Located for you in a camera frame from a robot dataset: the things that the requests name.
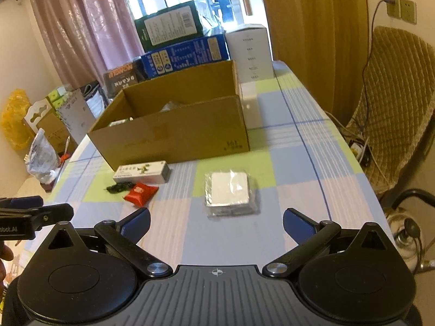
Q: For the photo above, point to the brown cardboard box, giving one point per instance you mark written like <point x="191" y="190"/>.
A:
<point x="210" y="124"/>

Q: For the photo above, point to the dark green carton box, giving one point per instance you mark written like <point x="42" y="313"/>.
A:
<point x="168" y="26"/>

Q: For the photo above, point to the dark Hongli food box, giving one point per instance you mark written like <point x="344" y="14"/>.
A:
<point x="124" y="76"/>

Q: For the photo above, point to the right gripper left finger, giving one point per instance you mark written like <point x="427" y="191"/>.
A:
<point x="123" y="236"/>

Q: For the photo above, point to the white carton box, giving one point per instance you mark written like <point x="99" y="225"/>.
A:
<point x="249" y="48"/>

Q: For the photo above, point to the white square pack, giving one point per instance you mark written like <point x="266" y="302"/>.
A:
<point x="230" y="193"/>

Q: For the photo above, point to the yellow plastic bag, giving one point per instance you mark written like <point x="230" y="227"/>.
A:
<point x="14" y="128"/>

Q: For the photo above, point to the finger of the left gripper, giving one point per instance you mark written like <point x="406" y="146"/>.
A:
<point x="22" y="203"/>
<point x="51" y="214"/>

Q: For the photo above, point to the plaid tablecloth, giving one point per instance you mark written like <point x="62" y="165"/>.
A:
<point x="239" y="155"/>

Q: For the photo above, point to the silver foil pouch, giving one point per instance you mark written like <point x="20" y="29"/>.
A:
<point x="171" y="106"/>

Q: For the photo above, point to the white plastic bag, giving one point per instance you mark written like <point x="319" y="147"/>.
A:
<point x="42" y="161"/>

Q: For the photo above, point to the pink curtain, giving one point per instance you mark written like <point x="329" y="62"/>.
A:
<point x="87" y="38"/>

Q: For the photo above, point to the white ointment box green bird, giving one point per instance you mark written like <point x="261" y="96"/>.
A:
<point x="148" y="173"/>

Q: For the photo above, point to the wall power socket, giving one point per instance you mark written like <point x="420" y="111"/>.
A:
<point x="405" y="10"/>

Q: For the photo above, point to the brown quilted chair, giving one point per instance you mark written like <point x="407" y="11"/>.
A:
<point x="396" y="104"/>

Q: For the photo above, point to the green barcode box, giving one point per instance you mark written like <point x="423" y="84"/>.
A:
<point x="122" y="121"/>

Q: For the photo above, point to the white printed paper bag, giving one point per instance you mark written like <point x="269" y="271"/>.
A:
<point x="76" y="115"/>

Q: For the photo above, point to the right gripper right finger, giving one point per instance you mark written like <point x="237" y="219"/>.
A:
<point x="311" y="237"/>

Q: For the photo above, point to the green tissue boxes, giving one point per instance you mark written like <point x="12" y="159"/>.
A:
<point x="59" y="95"/>

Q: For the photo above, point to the brown curtain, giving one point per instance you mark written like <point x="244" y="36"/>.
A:
<point x="325" y="43"/>

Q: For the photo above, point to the blue carton box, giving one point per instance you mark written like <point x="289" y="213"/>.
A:
<point x="186" y="54"/>

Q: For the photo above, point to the cardboard hanger package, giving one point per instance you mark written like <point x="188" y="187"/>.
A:
<point x="41" y="115"/>

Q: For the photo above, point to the red small packet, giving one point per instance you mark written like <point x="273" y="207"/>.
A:
<point x="141" y="194"/>

